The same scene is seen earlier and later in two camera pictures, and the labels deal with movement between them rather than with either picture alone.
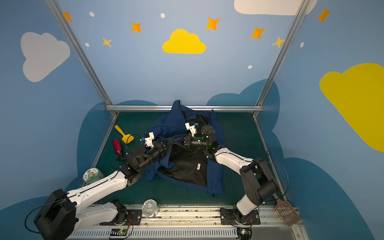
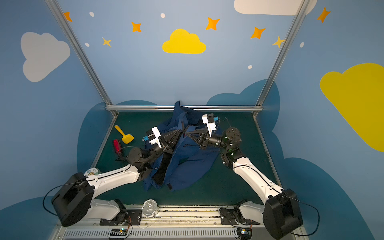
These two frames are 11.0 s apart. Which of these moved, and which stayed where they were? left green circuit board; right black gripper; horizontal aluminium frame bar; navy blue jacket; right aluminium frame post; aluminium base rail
Moved: right black gripper; navy blue jacket
Stayed: left green circuit board; right aluminium frame post; horizontal aluminium frame bar; aluminium base rail
